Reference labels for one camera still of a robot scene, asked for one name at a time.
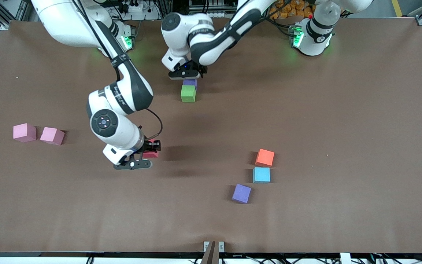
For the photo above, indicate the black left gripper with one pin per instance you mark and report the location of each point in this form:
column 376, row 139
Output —
column 199, row 71

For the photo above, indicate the purple foam block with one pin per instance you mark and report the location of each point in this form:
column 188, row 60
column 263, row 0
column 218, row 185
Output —
column 191, row 83
column 241, row 193

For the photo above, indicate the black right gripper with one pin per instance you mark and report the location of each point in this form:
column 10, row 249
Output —
column 147, row 146

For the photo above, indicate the pink foam block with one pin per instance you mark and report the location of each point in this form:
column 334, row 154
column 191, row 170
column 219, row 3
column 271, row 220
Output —
column 24, row 132
column 52, row 136

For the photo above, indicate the orange foam block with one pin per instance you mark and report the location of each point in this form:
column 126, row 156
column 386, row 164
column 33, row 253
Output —
column 265, row 157

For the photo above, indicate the white power strip with plugs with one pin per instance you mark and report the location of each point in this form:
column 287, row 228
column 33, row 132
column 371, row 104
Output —
column 137, row 8

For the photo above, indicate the white electrical box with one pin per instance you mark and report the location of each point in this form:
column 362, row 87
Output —
column 203, row 7

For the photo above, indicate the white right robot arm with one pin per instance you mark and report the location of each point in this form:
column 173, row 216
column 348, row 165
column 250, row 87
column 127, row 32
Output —
column 123, row 91

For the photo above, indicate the light blue foam block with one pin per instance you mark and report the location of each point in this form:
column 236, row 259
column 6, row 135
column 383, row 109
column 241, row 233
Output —
column 261, row 175

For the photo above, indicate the green foam block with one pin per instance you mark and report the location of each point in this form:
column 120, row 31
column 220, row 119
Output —
column 188, row 94

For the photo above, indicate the pile of orange bags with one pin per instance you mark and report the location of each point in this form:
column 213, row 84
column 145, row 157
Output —
column 295, row 9

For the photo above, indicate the white tape strip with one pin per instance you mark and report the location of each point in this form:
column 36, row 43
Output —
column 343, row 258

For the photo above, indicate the brown wooden stick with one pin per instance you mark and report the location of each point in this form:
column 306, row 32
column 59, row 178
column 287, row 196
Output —
column 209, row 255

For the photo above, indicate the red foam block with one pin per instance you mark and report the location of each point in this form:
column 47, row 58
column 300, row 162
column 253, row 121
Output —
column 151, row 154

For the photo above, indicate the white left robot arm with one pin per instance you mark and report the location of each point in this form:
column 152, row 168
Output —
column 211, row 40

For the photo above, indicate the brown paper table cover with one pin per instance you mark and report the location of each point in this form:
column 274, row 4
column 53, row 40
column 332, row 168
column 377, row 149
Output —
column 123, row 205

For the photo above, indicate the small metal bracket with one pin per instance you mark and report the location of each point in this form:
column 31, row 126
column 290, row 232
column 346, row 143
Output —
column 206, row 246
column 221, row 246

